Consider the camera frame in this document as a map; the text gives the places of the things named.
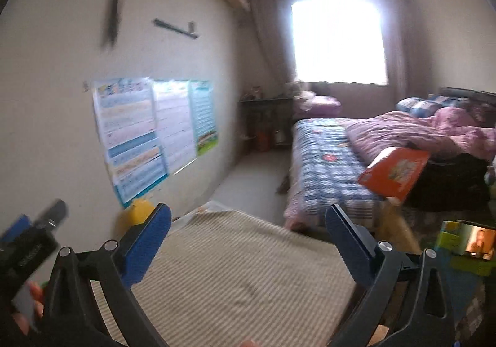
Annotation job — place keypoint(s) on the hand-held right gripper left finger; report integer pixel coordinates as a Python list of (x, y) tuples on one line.
[(149, 244)]

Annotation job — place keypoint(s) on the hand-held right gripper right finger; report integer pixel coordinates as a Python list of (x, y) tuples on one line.
[(348, 244)]

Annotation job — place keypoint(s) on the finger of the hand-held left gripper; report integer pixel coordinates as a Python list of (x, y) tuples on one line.
[(15, 228), (52, 215)]

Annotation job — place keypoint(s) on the person's left hand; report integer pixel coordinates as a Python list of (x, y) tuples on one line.
[(21, 325)]

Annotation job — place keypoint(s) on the person's right hand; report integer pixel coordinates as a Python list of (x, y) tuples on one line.
[(251, 344)]

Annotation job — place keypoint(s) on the yellow duck toy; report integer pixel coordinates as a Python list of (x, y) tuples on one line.
[(137, 213)]

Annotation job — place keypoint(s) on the wooden chair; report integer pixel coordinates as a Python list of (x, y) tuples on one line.
[(399, 223)]

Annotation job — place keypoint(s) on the orange cardboard box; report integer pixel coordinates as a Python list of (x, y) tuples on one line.
[(395, 172)]

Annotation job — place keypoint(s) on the beige striped table cloth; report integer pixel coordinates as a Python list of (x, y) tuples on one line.
[(240, 277)]

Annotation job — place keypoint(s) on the black bag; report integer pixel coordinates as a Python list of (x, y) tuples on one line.
[(449, 184)]

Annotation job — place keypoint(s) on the pink quilt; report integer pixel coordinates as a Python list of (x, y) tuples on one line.
[(399, 130)]

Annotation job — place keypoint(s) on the small white container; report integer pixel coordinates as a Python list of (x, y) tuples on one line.
[(278, 137)]

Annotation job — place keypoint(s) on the phone with lit screen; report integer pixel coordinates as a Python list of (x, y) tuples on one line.
[(478, 240)]

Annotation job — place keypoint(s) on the pink pillow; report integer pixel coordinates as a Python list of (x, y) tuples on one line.
[(317, 104)]

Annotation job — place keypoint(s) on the blue plaid pillow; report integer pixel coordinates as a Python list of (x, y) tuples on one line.
[(420, 106)]

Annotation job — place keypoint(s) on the dark bed headboard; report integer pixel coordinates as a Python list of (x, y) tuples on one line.
[(465, 95)]

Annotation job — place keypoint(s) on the grey curtain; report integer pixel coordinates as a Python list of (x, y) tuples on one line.
[(398, 52), (271, 48)]

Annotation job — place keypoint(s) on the bright window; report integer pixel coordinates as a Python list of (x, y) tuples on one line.
[(339, 40)]

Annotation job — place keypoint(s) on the large blue letter wall poster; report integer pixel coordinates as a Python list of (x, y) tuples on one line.
[(128, 137)]

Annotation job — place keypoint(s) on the white table wall poster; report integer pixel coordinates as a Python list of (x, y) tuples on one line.
[(174, 126)]

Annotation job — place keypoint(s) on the green bordered wall poster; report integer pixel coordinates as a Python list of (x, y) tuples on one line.
[(203, 118)]

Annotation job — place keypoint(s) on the dark wall bracket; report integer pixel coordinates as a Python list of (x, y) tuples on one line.
[(176, 28)]

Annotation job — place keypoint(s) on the dark hanging wall object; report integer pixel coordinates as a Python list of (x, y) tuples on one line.
[(114, 2)]

